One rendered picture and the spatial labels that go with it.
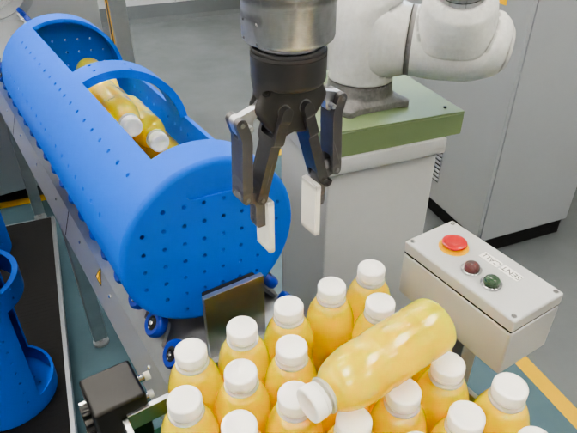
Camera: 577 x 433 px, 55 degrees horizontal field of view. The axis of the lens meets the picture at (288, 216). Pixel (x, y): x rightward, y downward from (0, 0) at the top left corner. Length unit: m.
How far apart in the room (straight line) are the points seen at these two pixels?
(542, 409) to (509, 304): 1.39
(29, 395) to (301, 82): 1.50
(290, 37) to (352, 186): 0.84
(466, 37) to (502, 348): 0.67
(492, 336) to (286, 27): 0.49
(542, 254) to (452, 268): 2.01
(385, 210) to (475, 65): 0.41
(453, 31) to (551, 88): 1.25
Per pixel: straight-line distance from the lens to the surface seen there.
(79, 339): 2.32
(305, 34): 0.51
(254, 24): 0.52
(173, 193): 0.77
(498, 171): 2.46
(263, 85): 0.54
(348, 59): 1.29
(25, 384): 1.83
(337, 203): 1.33
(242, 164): 0.56
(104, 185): 0.86
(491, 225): 2.63
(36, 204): 2.99
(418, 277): 0.86
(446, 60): 1.27
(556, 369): 2.30
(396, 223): 1.46
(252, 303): 0.87
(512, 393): 0.69
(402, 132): 1.32
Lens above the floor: 1.61
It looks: 35 degrees down
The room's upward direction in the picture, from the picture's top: straight up
